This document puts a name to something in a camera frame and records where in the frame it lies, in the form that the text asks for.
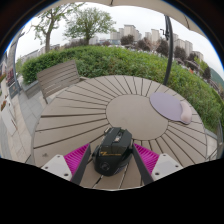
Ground lilac mouse pad with wrist rest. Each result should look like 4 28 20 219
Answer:
148 91 193 125

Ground dark curved parasol pole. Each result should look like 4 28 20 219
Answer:
162 14 175 87

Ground slender leaning tree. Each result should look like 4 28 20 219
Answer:
31 3 81 54

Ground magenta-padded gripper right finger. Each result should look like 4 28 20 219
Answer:
132 143 184 186

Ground distant apartment buildings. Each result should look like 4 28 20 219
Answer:
109 23 204 63

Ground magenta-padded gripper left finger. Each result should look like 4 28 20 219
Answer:
40 143 92 186

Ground slatted brown outdoor chair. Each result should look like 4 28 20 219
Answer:
36 59 88 104

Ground black computer mouse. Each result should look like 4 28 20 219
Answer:
92 126 134 177

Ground bushy round-crowned tree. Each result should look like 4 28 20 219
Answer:
64 7 117 46

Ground green hedge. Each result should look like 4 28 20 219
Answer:
20 44 224 133

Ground tall grey sign pillar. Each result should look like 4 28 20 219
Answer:
6 31 26 99

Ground beige parasol canopy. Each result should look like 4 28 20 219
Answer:
43 0 208 39

